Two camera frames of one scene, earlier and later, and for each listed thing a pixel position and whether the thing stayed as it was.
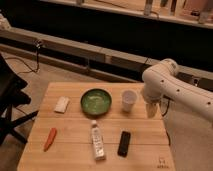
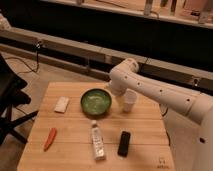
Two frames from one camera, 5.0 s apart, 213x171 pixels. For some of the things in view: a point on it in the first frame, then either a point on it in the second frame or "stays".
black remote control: [124, 144] stays
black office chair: [12, 96] stays
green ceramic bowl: [96, 102] stays
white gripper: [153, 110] -> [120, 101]
